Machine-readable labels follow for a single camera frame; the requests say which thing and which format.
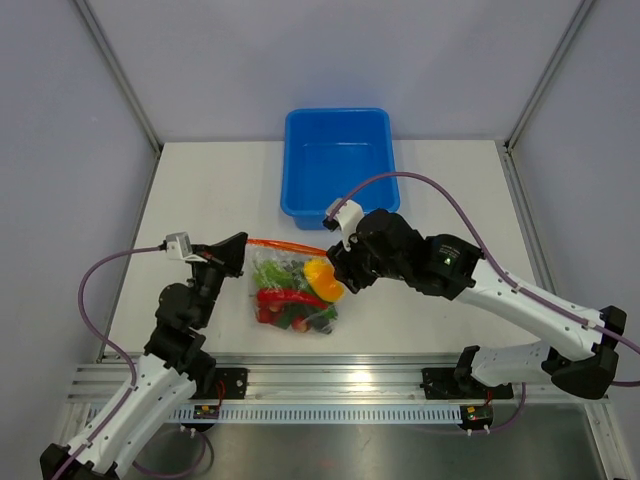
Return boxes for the aluminium frame post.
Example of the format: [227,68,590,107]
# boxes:
[73,0,162,156]
[503,0,599,154]

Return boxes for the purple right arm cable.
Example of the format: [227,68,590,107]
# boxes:
[327,172,640,434]

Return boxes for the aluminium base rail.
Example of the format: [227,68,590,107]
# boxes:
[65,354,610,405]

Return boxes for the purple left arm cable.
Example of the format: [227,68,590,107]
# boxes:
[49,244,211,479]

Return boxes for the yellow fake bell pepper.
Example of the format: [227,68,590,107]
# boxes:
[303,257,344,303]

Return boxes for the clear zip top bag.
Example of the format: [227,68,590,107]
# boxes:
[247,238,345,335]

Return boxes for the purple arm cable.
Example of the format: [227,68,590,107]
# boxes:
[327,172,640,434]
[49,244,211,479]

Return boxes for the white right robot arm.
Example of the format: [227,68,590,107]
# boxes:
[323,202,626,400]

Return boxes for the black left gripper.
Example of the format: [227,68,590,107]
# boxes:
[184,232,248,327]

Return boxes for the red yellow fake grapes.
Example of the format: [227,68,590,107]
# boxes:
[256,308,310,333]

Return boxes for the right aluminium frame post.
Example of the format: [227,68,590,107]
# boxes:
[503,0,599,154]

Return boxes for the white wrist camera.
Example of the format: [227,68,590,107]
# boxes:
[159,232,203,262]
[322,198,364,251]

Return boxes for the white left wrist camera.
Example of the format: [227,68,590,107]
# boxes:
[159,232,203,262]

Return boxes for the white slotted cable duct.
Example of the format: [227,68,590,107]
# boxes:
[167,404,462,425]

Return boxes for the blue plastic bin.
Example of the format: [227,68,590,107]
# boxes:
[280,108,396,230]

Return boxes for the left aluminium frame post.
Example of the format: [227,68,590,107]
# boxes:
[73,0,162,156]

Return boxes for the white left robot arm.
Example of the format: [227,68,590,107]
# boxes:
[40,232,248,479]

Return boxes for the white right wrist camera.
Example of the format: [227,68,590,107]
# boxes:
[322,198,364,251]

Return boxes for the red fake chili pepper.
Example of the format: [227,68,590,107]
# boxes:
[256,289,328,309]

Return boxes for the green fake cucumber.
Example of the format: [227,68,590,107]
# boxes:
[282,305,337,335]

